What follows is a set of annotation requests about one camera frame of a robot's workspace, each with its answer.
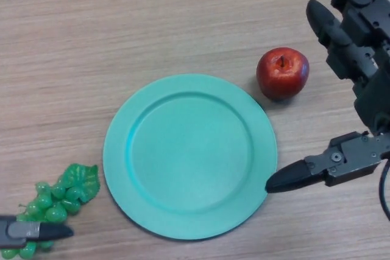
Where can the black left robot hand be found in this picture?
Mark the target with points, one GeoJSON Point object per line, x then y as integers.
{"type": "Point", "coordinates": [30, 232]}

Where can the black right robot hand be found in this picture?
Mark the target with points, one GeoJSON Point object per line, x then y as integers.
{"type": "Point", "coordinates": [365, 59]}

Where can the green plastic grape bunch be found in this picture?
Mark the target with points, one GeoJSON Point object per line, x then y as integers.
{"type": "Point", "coordinates": [58, 208]}

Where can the green round plate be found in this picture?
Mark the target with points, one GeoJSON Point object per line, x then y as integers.
{"type": "Point", "coordinates": [189, 156]}

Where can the red apple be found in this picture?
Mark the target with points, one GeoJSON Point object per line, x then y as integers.
{"type": "Point", "coordinates": [281, 77]}

